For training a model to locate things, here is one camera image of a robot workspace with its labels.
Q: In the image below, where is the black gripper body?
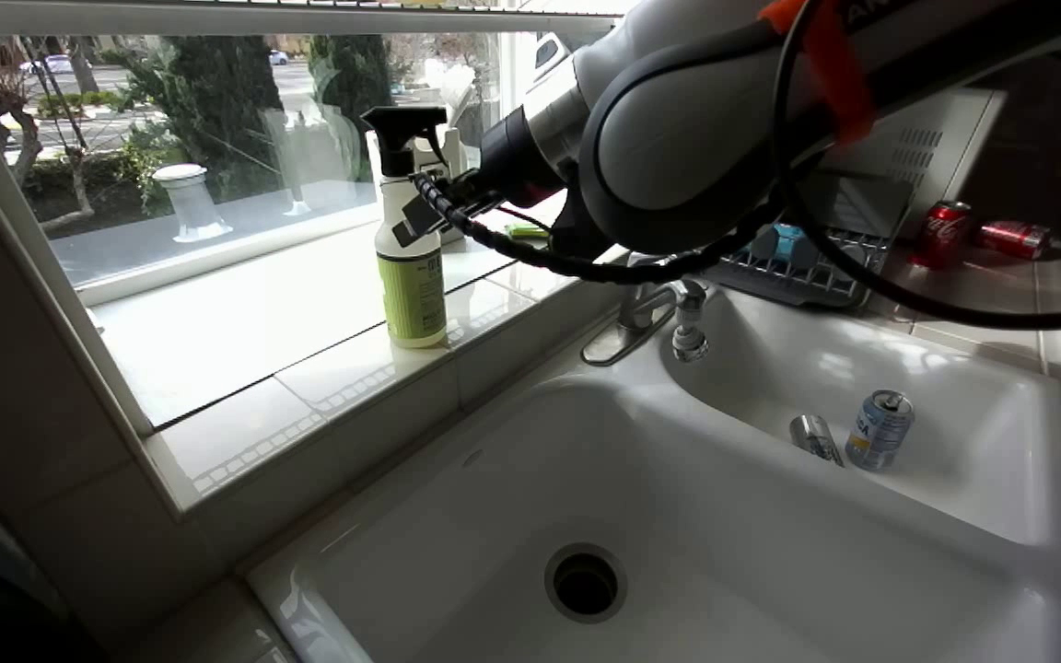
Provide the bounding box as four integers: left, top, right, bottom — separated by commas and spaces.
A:
469, 119, 568, 213

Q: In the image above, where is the green label spray bottle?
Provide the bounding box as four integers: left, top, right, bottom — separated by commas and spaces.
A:
363, 103, 453, 355

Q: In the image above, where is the grey dish rack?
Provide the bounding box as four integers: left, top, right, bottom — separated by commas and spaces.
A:
706, 216, 894, 315

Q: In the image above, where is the dark evergreen tree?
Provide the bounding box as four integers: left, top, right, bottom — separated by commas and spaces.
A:
306, 33, 401, 139
123, 33, 296, 205

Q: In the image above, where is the chrome sink faucet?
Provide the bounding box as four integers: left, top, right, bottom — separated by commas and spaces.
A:
580, 276, 694, 369

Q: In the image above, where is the chrome sink sprayer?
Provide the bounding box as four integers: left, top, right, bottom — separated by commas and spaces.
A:
668, 276, 711, 362

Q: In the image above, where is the white double basin sink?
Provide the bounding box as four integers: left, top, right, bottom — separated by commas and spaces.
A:
247, 280, 1061, 663

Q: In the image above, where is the black sink drain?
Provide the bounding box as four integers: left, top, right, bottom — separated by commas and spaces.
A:
543, 540, 625, 621

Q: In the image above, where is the chrome metal utensil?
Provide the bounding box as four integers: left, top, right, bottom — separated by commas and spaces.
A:
785, 414, 849, 467

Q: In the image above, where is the blue soda can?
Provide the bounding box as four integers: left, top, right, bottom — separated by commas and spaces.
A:
844, 388, 923, 474

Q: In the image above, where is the white window frame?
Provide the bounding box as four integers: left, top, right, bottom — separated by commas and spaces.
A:
0, 0, 633, 439

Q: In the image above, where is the white garden pedestal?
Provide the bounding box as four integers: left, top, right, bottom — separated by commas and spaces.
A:
153, 161, 236, 247

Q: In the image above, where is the orange strap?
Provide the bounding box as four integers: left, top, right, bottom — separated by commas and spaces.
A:
759, 0, 882, 146

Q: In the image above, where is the thin black cable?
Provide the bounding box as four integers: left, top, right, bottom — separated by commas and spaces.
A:
771, 0, 1061, 334

